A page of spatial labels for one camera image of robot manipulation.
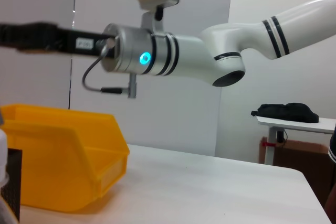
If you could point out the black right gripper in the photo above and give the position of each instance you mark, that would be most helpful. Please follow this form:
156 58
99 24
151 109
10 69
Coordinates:
84 43

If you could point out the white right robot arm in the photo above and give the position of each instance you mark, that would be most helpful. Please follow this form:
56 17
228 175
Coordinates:
189 53

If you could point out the black mesh pen holder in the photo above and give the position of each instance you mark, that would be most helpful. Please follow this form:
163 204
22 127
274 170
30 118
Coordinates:
14 182

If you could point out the yellow plastic storage bin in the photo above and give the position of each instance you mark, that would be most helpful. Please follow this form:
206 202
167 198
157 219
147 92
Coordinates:
65 155

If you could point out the black bag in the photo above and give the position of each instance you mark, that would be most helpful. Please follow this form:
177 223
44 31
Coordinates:
286 112

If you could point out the white background table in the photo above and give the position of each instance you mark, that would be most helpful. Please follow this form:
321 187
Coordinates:
296 125

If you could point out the brown cardboard box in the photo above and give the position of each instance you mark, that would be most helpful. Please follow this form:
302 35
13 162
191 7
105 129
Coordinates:
299 153

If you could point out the operator torso dark shirt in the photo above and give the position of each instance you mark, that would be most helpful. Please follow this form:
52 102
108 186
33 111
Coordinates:
332 150

